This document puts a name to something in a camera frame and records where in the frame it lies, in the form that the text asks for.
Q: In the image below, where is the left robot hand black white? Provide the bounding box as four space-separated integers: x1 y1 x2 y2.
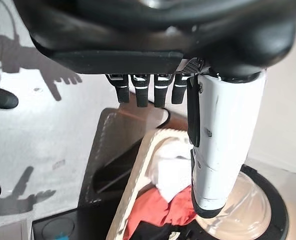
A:
12 0 296 219

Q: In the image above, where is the black cloth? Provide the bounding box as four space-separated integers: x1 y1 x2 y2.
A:
127 219 209 240

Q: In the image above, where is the brown laundry basket beige rim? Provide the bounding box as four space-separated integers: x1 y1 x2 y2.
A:
77 107 199 240

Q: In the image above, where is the black appliance control panel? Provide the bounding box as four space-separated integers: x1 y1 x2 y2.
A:
31 209 79 240

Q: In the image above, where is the white cloth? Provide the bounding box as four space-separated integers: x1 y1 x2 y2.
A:
147 136 196 204

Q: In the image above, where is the red cloth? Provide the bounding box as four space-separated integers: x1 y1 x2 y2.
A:
125 186 199 236

